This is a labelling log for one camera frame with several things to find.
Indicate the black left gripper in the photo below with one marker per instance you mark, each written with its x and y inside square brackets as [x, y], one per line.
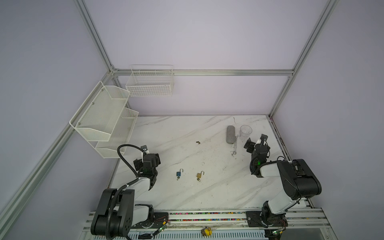
[138, 165]

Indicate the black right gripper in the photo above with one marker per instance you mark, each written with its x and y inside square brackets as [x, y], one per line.
[251, 145]

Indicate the brass padlock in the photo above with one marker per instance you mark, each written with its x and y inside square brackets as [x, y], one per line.
[199, 175]

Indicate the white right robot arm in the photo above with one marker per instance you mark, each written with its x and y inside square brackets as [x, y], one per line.
[297, 178]

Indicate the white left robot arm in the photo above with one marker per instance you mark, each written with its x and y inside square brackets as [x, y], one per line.
[117, 211]

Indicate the clear plastic cup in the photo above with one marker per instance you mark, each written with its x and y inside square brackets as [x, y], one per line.
[245, 132]

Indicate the grey fabric oblong case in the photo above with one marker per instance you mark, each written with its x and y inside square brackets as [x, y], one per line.
[231, 135]

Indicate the white mesh two-tier shelf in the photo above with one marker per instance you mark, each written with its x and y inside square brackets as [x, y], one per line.
[104, 120]

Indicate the white wire basket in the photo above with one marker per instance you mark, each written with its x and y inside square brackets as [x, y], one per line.
[151, 80]

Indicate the yellow connector on rail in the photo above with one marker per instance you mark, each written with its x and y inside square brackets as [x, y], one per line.
[206, 232]

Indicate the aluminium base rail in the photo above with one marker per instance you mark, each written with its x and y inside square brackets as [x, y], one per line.
[302, 224]

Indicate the aluminium frame back beam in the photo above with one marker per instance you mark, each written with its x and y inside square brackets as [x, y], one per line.
[195, 72]

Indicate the aluminium frame post right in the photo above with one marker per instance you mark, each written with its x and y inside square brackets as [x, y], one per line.
[311, 41]

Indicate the aluminium frame post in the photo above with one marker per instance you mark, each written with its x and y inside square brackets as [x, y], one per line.
[311, 41]
[91, 27]

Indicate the aluminium frame post left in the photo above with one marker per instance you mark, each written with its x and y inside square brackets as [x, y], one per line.
[91, 27]

